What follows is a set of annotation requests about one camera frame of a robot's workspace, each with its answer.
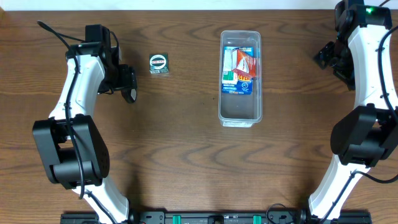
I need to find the red small box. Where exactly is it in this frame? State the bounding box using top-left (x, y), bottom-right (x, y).
top-left (231, 49), bottom-right (257, 78)

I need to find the blue Kool Fever box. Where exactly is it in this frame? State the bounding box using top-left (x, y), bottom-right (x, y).
top-left (221, 46), bottom-right (257, 95)

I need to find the white green medicine box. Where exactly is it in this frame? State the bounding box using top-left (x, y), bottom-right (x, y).
top-left (222, 49), bottom-right (238, 85)

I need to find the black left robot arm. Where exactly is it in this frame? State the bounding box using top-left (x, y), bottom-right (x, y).
top-left (32, 41), bottom-right (137, 223)

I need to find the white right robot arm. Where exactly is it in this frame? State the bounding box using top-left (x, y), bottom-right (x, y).
top-left (296, 0), bottom-right (397, 223)

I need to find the black bottle white cap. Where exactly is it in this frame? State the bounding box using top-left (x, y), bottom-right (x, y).
top-left (121, 89), bottom-right (137, 104)

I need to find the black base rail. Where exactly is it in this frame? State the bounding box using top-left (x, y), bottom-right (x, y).
top-left (60, 208), bottom-right (373, 224)

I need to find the dark green small box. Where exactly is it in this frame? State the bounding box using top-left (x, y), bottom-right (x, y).
top-left (149, 53), bottom-right (169, 74)

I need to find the clear plastic container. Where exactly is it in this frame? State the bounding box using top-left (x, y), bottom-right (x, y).
top-left (218, 30), bottom-right (262, 128)

